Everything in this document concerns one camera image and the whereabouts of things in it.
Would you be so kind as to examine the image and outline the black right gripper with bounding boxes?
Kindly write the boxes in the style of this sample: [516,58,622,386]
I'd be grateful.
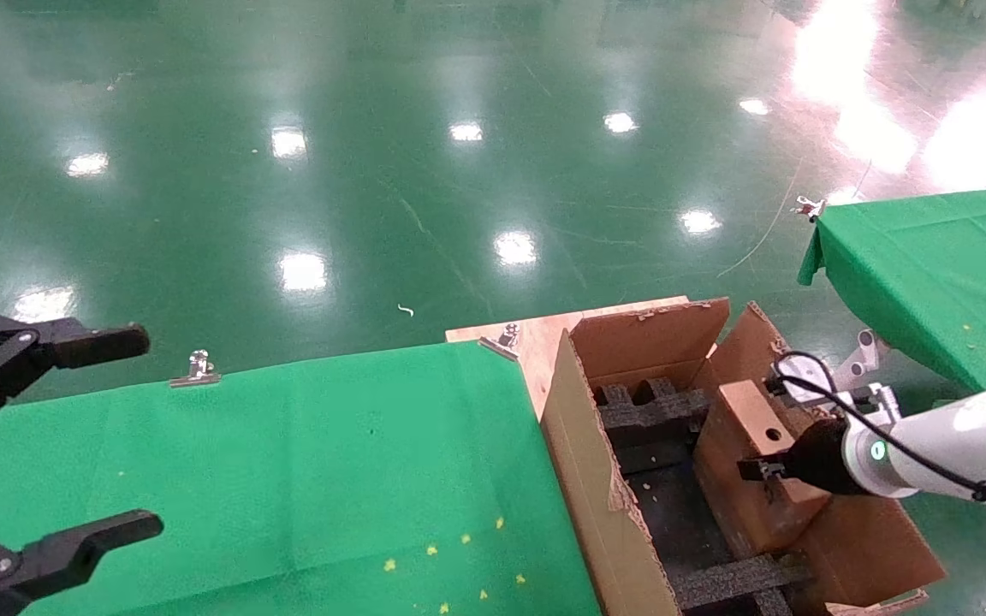
[737,417,855,497]

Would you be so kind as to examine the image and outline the small cardboard box with hole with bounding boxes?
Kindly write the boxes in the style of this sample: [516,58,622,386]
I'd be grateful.
[694,379,834,557]

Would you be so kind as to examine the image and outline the large open cardboard carton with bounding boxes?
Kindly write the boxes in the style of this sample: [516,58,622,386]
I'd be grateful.
[540,297,947,616]

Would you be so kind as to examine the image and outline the green work tablecloth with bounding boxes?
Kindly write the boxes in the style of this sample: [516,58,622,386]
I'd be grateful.
[0,341,601,616]

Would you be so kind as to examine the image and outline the green-covered side table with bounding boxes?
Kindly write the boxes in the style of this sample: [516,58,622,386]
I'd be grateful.
[797,184,986,396]

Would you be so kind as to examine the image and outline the light wooden table board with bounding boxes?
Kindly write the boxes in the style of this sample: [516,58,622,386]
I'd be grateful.
[446,295,689,420]

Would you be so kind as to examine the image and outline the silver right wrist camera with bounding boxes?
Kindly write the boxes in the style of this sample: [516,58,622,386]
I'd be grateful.
[769,351,900,420]

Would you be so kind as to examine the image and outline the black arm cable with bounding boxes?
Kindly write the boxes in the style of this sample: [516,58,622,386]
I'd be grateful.
[771,351,986,512]

